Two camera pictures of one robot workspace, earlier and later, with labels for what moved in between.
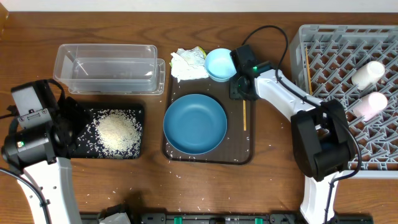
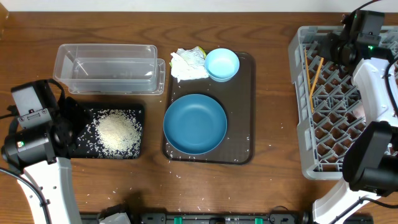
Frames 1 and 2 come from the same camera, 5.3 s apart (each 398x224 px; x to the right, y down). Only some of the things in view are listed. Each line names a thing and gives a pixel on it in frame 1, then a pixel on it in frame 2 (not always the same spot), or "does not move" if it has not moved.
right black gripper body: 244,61 to 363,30
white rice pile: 113,133 does not move
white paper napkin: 188,64 does not move
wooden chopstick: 245,114 to 317,77
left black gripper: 79,115 does not move
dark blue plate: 194,124 does not move
